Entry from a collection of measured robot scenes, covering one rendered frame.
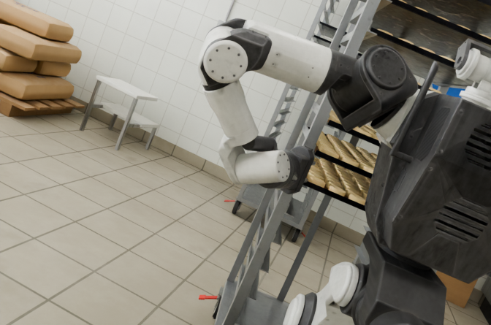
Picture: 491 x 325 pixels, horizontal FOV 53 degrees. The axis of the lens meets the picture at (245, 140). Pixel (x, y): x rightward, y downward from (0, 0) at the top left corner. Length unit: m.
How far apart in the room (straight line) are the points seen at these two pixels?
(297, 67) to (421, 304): 0.48
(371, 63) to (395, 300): 0.42
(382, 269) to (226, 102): 0.42
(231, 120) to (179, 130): 3.30
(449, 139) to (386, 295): 0.30
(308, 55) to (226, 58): 0.15
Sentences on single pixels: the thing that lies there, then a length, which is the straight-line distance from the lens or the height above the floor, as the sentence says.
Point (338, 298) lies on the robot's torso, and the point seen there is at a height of 0.66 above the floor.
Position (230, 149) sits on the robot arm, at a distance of 0.98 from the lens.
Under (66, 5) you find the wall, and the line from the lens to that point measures 4.80.
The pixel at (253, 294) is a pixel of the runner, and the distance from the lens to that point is 1.50.
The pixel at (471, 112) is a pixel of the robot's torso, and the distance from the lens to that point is 0.85.
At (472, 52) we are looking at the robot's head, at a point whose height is 1.21.
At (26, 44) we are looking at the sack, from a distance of 3.77.
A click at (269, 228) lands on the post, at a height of 0.62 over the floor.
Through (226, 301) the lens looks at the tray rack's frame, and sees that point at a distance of 1.98.
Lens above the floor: 1.04
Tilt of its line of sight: 9 degrees down
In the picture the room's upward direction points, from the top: 23 degrees clockwise
